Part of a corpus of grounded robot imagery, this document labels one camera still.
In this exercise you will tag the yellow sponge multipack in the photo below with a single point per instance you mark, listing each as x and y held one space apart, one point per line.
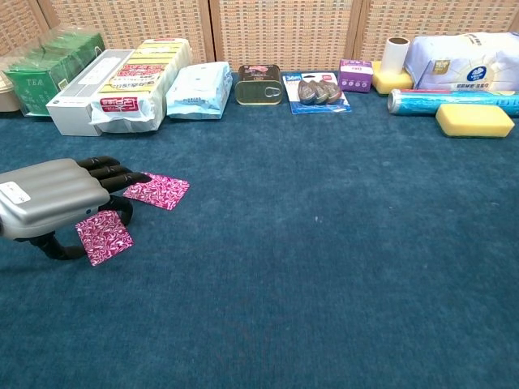
142 73

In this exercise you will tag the yellow sponge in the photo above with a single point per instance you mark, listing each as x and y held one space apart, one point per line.
389 83
472 119

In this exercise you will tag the white power strip box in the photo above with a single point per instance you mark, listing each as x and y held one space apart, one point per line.
71 107

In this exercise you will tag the blue cling wrap roll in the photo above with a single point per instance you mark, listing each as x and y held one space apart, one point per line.
417 101

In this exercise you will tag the white paper roll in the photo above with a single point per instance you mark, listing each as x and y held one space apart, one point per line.
395 56

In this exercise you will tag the blue correction tape blister pack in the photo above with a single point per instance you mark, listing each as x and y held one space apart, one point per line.
316 93

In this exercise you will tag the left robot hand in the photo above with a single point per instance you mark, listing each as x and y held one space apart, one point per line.
48 194

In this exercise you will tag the light blue wet wipes pack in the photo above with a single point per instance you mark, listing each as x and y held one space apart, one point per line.
198 91

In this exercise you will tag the white tissue pack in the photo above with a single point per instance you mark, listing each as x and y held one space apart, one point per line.
458 61

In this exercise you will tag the blue felt table cover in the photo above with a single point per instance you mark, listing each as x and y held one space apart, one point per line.
324 263

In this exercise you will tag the small purple box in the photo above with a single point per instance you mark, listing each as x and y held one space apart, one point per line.
354 77

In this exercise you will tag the black and gold meat tin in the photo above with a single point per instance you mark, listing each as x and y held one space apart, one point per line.
257 91

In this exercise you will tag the beige lidded lunch box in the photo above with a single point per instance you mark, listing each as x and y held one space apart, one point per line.
8 99

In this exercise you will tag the clear box of green teabags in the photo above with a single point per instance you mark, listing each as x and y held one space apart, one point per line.
36 87

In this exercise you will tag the woven bamboo folding screen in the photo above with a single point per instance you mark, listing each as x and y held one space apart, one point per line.
284 32

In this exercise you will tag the pink patterned napkin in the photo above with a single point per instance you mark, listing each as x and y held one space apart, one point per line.
105 239
162 192

